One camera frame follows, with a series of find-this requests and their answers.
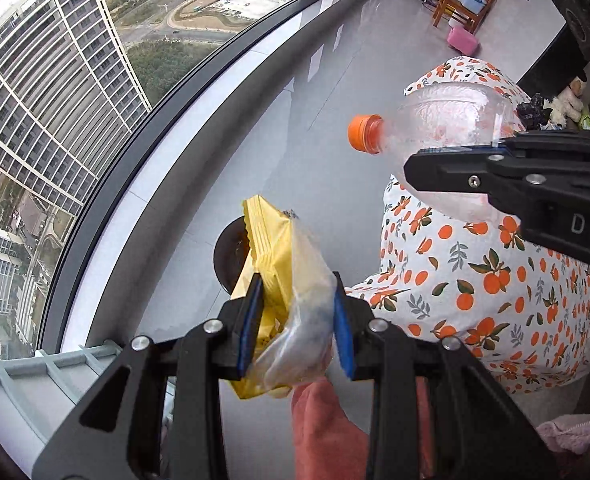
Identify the yellow snack wrapper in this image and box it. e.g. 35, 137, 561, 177
231, 195, 337, 400

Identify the orange fruit print tablecloth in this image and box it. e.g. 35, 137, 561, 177
347, 55, 590, 395

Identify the white plush toy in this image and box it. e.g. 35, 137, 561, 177
544, 77, 587, 128

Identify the black plastic bag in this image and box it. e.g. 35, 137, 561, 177
516, 93, 552, 131

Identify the clear plastic bottle orange cap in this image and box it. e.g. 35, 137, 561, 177
347, 82, 524, 223

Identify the pink cloth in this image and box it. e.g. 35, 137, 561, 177
290, 376, 436, 480

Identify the black round trash bin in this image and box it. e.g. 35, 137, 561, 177
212, 217, 249, 295

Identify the blue plastic basin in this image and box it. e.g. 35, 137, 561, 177
461, 0, 487, 14

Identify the dark window frame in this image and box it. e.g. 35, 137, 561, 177
38, 0, 347, 352

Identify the wooden chair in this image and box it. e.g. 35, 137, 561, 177
432, 0, 496, 35

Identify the pink plastic stool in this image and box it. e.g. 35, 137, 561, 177
447, 27, 479, 56

